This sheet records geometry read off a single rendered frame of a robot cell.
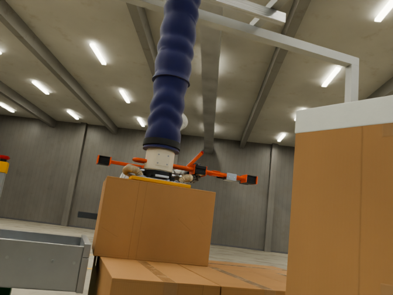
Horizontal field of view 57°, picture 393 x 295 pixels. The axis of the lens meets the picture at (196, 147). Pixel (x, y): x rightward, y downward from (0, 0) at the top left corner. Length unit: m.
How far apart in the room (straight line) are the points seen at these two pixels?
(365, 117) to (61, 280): 1.41
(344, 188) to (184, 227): 1.34
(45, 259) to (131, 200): 0.49
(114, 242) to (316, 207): 1.33
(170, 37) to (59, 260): 1.39
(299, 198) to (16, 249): 1.29
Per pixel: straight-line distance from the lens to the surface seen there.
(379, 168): 0.73
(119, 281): 1.32
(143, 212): 1.93
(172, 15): 2.39
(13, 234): 2.42
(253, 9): 4.28
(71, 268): 1.76
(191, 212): 1.99
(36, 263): 1.76
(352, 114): 0.77
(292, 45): 4.90
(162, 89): 2.19
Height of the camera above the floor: 0.74
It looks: 12 degrees up
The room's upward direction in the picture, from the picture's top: 7 degrees clockwise
